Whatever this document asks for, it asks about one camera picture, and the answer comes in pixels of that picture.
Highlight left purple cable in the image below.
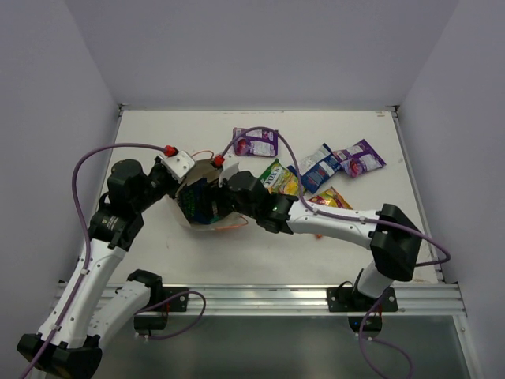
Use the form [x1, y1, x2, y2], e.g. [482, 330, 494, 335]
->
[17, 142, 177, 379]

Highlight purple blue snack bar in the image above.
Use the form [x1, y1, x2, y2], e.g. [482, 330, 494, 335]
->
[233, 130, 279, 158]

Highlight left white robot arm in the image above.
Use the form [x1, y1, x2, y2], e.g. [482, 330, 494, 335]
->
[17, 152, 195, 378]

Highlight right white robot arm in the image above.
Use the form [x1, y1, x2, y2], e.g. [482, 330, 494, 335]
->
[202, 171, 421, 310]

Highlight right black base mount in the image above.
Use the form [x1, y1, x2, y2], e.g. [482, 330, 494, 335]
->
[326, 281, 398, 336]

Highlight dark blue crisps bag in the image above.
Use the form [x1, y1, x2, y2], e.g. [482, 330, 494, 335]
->
[177, 178, 214, 225]

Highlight yellow green candy packet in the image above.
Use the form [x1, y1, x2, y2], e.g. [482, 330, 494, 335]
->
[259, 159, 299, 196]

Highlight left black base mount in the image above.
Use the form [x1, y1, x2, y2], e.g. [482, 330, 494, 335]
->
[133, 287, 188, 334]

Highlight pink snack packet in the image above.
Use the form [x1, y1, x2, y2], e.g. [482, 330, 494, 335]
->
[333, 139, 387, 178]

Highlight blue white chips bag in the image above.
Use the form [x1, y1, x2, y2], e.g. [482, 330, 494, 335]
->
[298, 143, 342, 193]

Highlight aluminium front rail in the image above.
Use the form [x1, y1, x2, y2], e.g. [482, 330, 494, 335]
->
[163, 284, 466, 317]

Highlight orange fruit candy packet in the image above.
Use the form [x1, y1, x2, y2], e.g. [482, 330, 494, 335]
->
[309, 186, 352, 209]

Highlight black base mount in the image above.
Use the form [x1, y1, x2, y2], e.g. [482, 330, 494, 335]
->
[133, 287, 188, 334]
[326, 281, 398, 336]

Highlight white paper bag orange handles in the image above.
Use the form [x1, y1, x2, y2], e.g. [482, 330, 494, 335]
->
[162, 150, 249, 231]

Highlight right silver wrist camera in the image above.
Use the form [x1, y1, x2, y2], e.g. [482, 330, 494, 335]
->
[212, 153, 239, 187]

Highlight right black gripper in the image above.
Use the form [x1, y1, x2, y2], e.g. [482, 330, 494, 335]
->
[193, 178, 260, 222]

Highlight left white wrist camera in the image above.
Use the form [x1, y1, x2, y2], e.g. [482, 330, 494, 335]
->
[161, 151, 196, 183]

